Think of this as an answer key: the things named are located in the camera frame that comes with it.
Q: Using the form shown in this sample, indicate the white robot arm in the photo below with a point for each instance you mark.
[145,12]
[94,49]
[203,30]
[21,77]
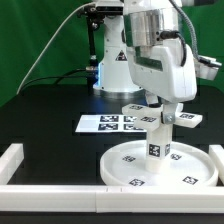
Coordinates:
[152,45]

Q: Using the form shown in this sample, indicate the white cross-shaped table base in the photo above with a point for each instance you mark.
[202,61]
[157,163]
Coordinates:
[151,118]

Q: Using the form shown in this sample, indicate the white marker sheet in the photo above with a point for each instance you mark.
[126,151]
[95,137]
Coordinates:
[106,123]

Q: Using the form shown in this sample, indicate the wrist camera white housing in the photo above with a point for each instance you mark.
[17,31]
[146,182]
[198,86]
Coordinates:
[207,68]

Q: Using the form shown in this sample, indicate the white round table top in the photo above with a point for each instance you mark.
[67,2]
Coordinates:
[135,163]

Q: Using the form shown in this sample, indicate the white U-shaped frame fence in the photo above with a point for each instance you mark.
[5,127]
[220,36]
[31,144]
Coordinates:
[100,199]

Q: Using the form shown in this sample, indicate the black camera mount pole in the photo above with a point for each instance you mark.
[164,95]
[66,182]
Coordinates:
[92,40]

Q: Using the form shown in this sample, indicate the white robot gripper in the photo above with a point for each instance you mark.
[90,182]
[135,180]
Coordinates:
[158,70]

